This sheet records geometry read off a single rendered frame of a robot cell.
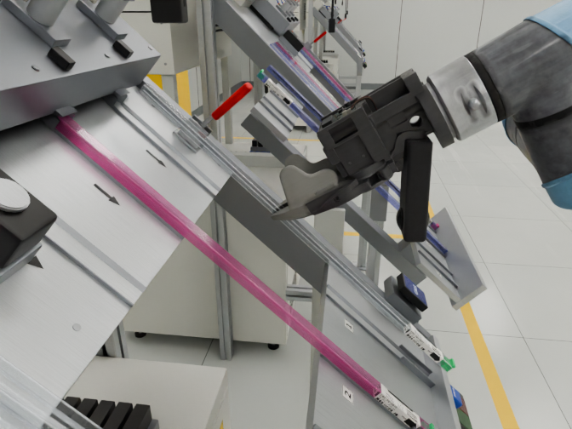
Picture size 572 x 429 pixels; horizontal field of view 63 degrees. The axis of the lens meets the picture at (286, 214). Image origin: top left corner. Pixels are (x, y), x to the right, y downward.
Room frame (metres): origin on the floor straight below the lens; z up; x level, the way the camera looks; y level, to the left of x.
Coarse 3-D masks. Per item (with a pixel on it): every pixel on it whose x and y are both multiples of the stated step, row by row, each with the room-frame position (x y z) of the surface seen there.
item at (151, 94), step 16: (144, 96) 0.52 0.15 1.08; (160, 96) 0.52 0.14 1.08; (176, 112) 0.51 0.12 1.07; (192, 128) 0.51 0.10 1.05; (208, 144) 0.51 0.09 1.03; (224, 160) 0.50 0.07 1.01; (240, 176) 0.50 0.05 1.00; (256, 192) 0.50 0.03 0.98; (272, 208) 0.50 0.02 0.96; (288, 224) 0.49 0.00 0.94; (304, 240) 0.49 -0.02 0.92; (320, 256) 0.49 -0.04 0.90; (336, 256) 0.50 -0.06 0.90; (352, 272) 0.49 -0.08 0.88; (368, 288) 0.49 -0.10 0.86; (384, 304) 0.48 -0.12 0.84; (400, 320) 0.48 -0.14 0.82; (448, 368) 0.47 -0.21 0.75
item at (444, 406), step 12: (432, 336) 0.55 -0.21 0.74; (432, 360) 0.51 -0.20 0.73; (432, 372) 0.49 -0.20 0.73; (444, 372) 0.48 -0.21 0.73; (444, 384) 0.45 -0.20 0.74; (432, 396) 0.45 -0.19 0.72; (444, 396) 0.44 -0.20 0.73; (444, 408) 0.42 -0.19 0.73; (444, 420) 0.40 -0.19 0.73; (456, 420) 0.40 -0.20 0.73
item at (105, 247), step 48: (0, 144) 0.35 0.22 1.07; (48, 144) 0.38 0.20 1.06; (144, 144) 0.49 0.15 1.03; (48, 192) 0.33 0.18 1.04; (96, 192) 0.37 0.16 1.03; (192, 192) 0.48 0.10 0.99; (48, 240) 0.29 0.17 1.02; (96, 240) 0.32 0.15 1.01; (144, 240) 0.36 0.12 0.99; (0, 288) 0.24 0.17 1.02; (48, 288) 0.25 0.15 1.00; (96, 288) 0.28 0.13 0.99; (144, 288) 0.30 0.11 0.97; (0, 336) 0.21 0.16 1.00; (48, 336) 0.22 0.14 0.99; (96, 336) 0.24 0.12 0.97; (48, 384) 0.20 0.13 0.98
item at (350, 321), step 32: (352, 288) 0.55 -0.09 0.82; (320, 320) 0.44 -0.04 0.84; (352, 320) 0.48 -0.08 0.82; (384, 320) 0.53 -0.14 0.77; (320, 352) 0.38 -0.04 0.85; (352, 352) 0.42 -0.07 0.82; (384, 352) 0.46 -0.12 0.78; (416, 352) 0.52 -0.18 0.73; (320, 384) 0.34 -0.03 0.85; (352, 384) 0.37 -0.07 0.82; (384, 384) 0.40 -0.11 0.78; (416, 384) 0.45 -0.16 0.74; (320, 416) 0.30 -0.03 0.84; (352, 416) 0.33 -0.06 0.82; (384, 416) 0.36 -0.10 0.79
